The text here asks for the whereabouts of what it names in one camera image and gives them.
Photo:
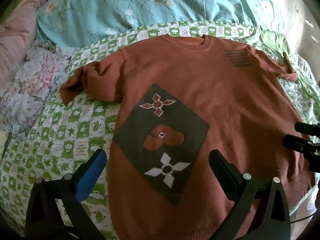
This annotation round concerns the pink floral pillow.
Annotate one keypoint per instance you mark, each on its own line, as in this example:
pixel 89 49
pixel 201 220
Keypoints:
pixel 32 87

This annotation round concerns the light blue floral quilt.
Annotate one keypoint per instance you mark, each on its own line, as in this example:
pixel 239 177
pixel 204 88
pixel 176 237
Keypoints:
pixel 112 10

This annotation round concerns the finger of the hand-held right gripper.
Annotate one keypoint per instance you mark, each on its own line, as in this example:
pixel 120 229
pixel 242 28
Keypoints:
pixel 295 141
pixel 306 128

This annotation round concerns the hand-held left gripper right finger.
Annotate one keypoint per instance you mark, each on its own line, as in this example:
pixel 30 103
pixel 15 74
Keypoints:
pixel 221 167

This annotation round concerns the pink padded quilt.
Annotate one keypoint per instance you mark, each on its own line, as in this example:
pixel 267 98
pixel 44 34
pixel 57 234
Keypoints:
pixel 17 35

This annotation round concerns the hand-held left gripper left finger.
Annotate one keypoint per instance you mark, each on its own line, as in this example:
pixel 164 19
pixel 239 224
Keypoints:
pixel 92 173

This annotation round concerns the green checkered cartoon blanket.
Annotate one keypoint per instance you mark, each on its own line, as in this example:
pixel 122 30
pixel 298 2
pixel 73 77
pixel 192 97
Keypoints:
pixel 62 135

